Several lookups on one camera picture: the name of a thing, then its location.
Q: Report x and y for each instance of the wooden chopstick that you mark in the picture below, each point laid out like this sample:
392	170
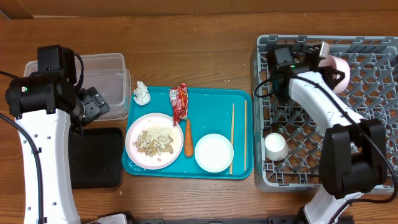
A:
232	139
245	135

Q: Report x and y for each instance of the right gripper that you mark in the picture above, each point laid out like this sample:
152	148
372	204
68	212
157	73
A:
337	78

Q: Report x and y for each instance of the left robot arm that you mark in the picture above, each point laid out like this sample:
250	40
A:
46	106

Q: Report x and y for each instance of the red snack wrapper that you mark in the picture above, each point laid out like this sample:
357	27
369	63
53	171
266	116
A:
179	100

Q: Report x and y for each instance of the white plate with peanuts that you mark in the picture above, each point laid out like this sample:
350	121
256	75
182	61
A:
153	141

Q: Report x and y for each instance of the crumpled white tissue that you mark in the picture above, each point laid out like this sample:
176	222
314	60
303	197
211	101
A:
141	94

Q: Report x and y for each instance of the grey dishwasher rack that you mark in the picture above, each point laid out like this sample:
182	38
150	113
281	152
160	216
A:
371	92

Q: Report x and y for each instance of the white bowl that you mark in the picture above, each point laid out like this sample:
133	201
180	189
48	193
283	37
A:
214	153

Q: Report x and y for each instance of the black plastic tray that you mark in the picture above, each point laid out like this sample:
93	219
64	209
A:
95	158

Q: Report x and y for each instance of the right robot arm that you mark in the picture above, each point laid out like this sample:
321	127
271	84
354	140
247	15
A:
353	157

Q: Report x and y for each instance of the white cup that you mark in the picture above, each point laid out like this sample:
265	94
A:
276	147

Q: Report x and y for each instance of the orange carrot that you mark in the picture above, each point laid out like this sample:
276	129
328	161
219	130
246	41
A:
188	147

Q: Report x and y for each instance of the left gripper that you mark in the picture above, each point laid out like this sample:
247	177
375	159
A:
94	103

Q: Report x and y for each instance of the clear plastic bin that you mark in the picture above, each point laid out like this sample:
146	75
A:
109	75

